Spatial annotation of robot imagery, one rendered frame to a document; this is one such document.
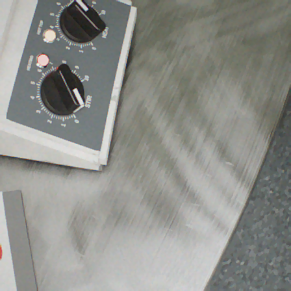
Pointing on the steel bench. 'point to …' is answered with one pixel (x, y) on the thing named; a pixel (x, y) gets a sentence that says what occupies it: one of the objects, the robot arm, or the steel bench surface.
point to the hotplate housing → (82, 156)
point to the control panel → (100, 62)
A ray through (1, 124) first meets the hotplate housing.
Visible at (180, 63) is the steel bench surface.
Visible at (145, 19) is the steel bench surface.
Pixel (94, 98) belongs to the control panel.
